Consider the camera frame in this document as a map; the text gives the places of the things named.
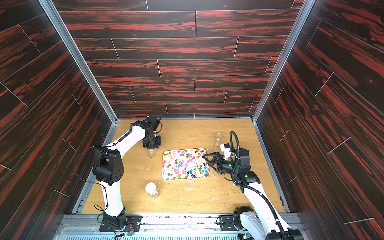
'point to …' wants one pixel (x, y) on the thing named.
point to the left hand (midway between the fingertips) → (159, 146)
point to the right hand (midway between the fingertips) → (208, 158)
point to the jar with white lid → (151, 188)
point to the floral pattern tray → (184, 164)
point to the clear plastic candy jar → (218, 136)
